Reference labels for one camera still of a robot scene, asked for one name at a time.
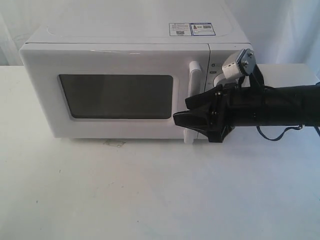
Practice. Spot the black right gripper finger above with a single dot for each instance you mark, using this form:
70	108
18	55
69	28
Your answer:
196	119
196	101

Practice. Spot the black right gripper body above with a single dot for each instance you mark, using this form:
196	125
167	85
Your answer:
232	107

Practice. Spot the white microwave door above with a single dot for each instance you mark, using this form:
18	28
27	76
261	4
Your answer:
116	91

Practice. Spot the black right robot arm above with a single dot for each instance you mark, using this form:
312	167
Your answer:
293	107

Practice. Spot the white microwave oven body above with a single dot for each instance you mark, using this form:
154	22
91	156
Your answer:
226	41

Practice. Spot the upper white control knob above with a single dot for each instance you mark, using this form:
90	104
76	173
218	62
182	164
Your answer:
219	80

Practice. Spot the blue red info sticker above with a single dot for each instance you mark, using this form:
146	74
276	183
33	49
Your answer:
202	29

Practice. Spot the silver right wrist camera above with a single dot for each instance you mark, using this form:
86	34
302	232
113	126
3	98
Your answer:
239	64

